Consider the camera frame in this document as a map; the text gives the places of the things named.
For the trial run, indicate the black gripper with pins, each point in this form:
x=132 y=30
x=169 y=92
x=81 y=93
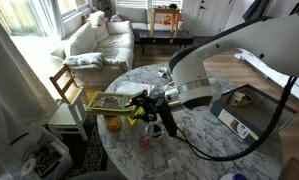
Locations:
x=152 y=106

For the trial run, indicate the green picture book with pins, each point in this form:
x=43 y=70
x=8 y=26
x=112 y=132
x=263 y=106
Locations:
x=110 y=103

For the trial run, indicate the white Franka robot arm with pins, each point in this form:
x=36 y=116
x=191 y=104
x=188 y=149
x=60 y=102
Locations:
x=242 y=53

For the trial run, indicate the yellow book black label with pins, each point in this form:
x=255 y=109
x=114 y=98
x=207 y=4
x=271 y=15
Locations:
x=133 y=120

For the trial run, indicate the brown bottle yellow lid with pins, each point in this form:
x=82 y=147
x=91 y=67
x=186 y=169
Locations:
x=112 y=122

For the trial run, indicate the white bottle blue label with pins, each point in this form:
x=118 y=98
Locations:
x=233 y=176

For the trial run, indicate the white folded paper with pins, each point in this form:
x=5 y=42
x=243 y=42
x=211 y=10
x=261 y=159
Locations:
x=132 y=88

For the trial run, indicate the cup with dark liquid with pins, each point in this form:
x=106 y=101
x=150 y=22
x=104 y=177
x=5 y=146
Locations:
x=154 y=130

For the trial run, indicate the pink plastic cup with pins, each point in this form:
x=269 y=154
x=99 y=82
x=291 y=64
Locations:
x=144 y=143

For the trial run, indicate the crumpled grey white cloth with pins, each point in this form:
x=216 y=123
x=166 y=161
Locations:
x=164 y=72

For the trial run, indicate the white plastic fitting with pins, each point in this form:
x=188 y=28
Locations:
x=171 y=165

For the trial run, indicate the dark patterned rug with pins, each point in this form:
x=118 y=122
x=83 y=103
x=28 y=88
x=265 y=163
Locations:
x=94 y=156

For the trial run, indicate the white sofa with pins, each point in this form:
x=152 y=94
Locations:
x=105 y=46

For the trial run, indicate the grey patterned blanket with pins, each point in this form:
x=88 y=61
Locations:
x=84 y=61

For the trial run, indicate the white chair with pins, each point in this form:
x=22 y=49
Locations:
x=67 y=116

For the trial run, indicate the black coffee table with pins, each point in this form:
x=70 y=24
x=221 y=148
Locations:
x=165 y=36

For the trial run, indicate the wooden chair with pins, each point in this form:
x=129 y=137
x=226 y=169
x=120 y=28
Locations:
x=67 y=85

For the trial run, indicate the light grey sofa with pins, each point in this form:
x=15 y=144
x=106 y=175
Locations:
x=135 y=16

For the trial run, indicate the white jar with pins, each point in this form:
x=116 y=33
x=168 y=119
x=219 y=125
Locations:
x=236 y=97

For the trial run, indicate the floral cushion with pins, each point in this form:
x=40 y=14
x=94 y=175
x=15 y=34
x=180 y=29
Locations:
x=96 y=18

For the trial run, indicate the wooden side table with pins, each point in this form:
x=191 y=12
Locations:
x=165 y=11

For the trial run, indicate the clear plastic storage bin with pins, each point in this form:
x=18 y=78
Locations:
x=45 y=156

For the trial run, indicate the round bowl with scraps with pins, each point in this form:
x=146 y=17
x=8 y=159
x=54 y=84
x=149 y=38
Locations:
x=245 y=100

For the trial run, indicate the open dark cardboard box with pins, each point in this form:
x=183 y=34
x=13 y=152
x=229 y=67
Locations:
x=265 y=116

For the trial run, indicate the white curtain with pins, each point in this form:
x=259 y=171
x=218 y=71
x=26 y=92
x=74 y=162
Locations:
x=12 y=90

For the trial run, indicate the brown cardboard box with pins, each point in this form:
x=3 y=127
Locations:
x=294 y=170

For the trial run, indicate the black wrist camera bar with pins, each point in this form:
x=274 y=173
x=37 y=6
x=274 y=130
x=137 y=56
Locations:
x=167 y=118

